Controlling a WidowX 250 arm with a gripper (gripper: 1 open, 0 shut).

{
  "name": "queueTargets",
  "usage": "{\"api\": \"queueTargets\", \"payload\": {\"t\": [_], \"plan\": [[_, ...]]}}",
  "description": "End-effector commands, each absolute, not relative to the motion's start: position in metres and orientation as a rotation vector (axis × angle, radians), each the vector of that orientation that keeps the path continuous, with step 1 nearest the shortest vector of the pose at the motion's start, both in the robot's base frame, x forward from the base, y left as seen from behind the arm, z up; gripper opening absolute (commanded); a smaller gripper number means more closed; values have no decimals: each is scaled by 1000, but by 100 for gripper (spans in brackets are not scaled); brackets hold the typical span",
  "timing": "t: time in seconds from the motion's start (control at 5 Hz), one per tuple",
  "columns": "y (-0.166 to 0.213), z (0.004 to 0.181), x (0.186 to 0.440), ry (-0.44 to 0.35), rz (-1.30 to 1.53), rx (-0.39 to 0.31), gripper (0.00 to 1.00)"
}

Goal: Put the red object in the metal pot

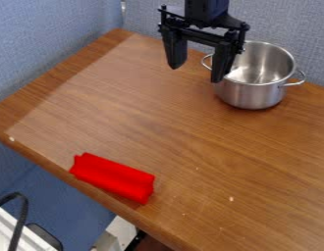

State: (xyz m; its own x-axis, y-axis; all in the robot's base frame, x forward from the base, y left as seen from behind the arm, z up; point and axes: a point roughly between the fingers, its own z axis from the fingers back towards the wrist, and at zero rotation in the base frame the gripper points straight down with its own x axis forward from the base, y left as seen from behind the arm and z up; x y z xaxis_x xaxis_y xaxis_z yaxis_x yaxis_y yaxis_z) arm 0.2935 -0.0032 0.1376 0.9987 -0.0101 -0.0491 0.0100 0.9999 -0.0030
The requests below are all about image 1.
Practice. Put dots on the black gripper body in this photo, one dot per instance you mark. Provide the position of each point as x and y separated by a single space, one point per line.
206 13

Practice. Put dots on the stainless steel metal pot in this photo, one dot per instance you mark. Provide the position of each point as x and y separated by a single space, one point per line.
264 71

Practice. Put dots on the red cloth block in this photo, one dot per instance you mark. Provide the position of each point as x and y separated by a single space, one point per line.
114 177

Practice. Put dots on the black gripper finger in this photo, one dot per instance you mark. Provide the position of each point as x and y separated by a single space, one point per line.
222 61
176 47

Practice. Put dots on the white equipment under table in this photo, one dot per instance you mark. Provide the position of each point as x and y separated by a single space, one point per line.
117 237

